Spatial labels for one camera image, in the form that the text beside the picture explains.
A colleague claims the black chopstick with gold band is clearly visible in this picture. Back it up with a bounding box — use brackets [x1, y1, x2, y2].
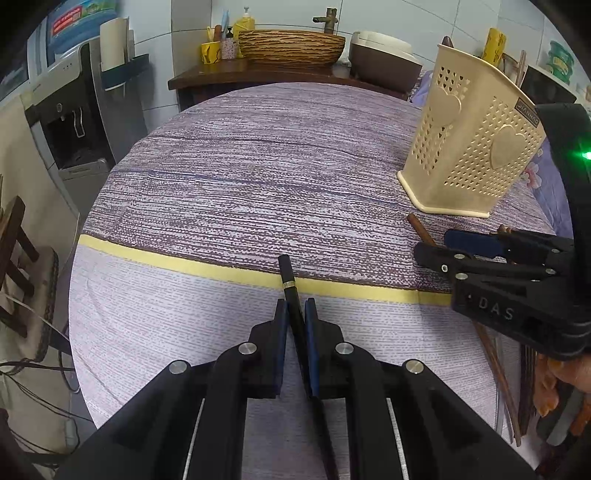
[277, 254, 341, 480]

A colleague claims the person's right hand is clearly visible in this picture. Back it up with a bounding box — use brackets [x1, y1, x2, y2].
[533, 355, 591, 416]

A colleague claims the cream perforated utensil holder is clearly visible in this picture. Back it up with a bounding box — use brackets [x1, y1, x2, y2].
[397, 44, 548, 219]

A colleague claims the blue water bottle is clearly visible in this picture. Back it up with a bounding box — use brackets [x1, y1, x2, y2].
[44, 0, 121, 61]

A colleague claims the brown wooden chopstick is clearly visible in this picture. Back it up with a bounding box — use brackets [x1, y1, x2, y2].
[406, 213, 522, 448]

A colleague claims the yellow patterned roll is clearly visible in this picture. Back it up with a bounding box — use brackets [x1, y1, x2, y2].
[482, 28, 506, 65]

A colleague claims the yellow soap pump bottle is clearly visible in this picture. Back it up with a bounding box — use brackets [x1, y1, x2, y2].
[232, 6, 257, 42]

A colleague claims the dark wooden counter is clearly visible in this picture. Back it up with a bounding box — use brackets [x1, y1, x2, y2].
[167, 60, 411, 112]

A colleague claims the paper cup stack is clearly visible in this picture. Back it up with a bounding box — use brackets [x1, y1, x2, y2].
[88, 17, 151, 90]

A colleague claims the dark wooden chair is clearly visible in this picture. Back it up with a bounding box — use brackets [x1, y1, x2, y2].
[0, 196, 60, 361]

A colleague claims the water dispenser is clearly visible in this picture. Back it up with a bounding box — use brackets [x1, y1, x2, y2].
[23, 44, 116, 217]

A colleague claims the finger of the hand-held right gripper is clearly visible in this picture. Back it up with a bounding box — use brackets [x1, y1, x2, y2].
[413, 242, 571, 284]
[443, 228, 575, 266]

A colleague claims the wicker wash basin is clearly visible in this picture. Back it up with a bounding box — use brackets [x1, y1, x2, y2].
[238, 30, 347, 70]

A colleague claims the stack of green containers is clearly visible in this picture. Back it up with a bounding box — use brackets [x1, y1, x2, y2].
[547, 41, 575, 84]

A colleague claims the bronze faucet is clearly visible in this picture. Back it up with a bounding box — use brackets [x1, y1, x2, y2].
[312, 7, 339, 34]

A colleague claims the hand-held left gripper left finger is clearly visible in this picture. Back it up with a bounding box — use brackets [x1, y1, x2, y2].
[55, 298, 289, 480]

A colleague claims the brown and white rice cooker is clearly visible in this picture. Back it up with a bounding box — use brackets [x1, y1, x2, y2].
[347, 30, 423, 93]

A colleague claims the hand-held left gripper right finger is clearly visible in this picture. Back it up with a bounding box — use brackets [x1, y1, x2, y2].
[302, 298, 539, 480]

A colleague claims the black cable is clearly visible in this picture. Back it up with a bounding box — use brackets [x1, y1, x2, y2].
[0, 355, 93, 462]

